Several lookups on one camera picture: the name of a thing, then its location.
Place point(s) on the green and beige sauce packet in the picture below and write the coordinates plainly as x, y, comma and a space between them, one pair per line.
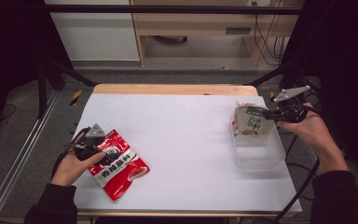
251, 123

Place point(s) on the black metal stand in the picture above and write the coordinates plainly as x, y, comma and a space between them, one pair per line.
273, 76
42, 90

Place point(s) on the person's left hand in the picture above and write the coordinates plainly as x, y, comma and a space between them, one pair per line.
68, 169

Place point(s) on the white paper sheet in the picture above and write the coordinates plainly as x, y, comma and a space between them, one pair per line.
183, 124

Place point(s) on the red seasoning packet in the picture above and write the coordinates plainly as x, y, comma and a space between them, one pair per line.
121, 177

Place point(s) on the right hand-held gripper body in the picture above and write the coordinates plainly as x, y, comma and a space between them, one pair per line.
292, 113

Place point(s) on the person's right hand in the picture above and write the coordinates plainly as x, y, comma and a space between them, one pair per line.
310, 130

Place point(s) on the wooden table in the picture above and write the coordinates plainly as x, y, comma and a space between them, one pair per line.
174, 89

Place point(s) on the black curtain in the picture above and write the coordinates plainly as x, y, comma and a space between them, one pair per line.
348, 62
9, 46

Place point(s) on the black metal crossbar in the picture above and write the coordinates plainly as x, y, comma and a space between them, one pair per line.
167, 9

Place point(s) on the white cabinet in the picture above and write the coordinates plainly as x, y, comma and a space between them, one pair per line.
96, 31

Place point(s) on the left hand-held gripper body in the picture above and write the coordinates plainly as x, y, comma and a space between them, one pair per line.
87, 147

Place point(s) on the yellow black tape strip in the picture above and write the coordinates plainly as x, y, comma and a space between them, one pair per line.
76, 97
272, 95

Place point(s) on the translucent plastic container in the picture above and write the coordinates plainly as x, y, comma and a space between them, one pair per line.
258, 155

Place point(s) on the light wooden desk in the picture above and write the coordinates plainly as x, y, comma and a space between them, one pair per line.
199, 23

